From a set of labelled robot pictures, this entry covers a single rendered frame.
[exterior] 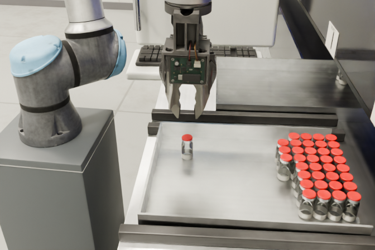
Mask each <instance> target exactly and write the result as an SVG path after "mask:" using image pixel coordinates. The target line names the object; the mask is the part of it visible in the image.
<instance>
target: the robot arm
mask: <svg viewBox="0 0 375 250"><path fill-rule="evenodd" d="M64 1H65V6H66V11H67V14H68V20H69V24H68V26H67V27H66V29H65V30H64V32H65V38H66V40H60V39H59V38H58V37H57V36H54V35H46V36H43V35H41V36H35V37H32V38H29V39H26V40H24V41H22V42H20V43H18V44H17V45H16V46H15V47H14V48H13V49H12V50H11V52H10V53H9V61H10V64H11V74H12V75H13V79H14V83H15V87H16V91H17V96H18V100H19V103H20V108H21V110H20V117H19V122H18V134H19V137H20V140H21V141H22V142H23V143H24V144H26V145H28V146H31V147H37V148H47V147H55V146H59V145H62V144H65V143H67V142H69V141H71V140H73V139H74V138H75V137H76V136H77V135H78V134H79V133H80V132H81V129H82V123H81V118H80V115H79V113H78V112H77V110H76V108H75V107H74V105H73V103H72V101H71V99H70V93H69V89H72V88H76V87H79V86H82V85H86V84H90V83H94V82H96V81H100V80H107V79H109V78H111V77H113V76H116V75H119V74H120V73H121V72H122V71H123V69H124V67H125V65H126V60H127V49H126V43H125V41H124V40H123V36H122V34H121V33H120V32H119V31H118V30H116V29H114V28H113V24H112V23H111V22H110V21H109V20H107V19H106V18H105V15H104V9H103V3H102V0H64ZM211 6H212V1H211V0H165V12H166V13H168V14H170V15H171V24H172V26H173V28H174V34H170V37H167V38H166V41H165V44H164V47H163V50H162V53H161V55H162V58H161V62H160V66H159V74H160V77H161V80H162V83H163V84H164V86H165V94H166V98H167V101H168V103H169V110H172V112H173V114H174V115H175V116H176V118H180V109H181V104H180V101H179V99H180V95H181V93H180V90H179V88H180V87H181V85H182V84H187V85H193V86H194V87H195V89H196V93H195V101H196V103H195V104H194V116H195V119H198V118H199V116H200V115H201V114H202V112H203V111H204V109H205V106H206V104H207V101H208V98H209V96H210V90H211V88H212V85H213V83H214V81H215V78H216V75H217V64H216V61H215V52H210V47H211V46H212V43H211V42H210V39H207V35H203V22H202V16H205V15H208V14H209V13H210V12H211Z"/></svg>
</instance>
